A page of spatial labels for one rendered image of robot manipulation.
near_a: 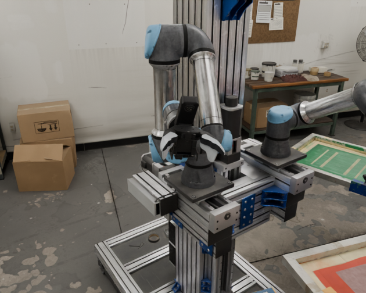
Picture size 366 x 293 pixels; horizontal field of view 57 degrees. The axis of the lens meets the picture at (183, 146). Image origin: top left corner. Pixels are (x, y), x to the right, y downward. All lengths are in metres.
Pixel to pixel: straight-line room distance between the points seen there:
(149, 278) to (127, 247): 0.37
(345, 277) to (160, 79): 1.08
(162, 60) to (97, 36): 3.29
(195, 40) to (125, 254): 1.87
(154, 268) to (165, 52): 1.73
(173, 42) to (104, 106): 3.51
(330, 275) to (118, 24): 3.71
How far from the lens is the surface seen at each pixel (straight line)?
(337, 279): 1.60
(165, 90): 1.28
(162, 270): 2.57
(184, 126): 0.90
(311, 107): 1.75
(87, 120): 4.72
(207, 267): 2.10
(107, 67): 4.56
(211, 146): 0.84
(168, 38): 1.23
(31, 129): 4.27
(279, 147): 1.73
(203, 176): 1.42
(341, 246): 1.70
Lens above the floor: 2.02
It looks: 25 degrees down
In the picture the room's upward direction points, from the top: straight up
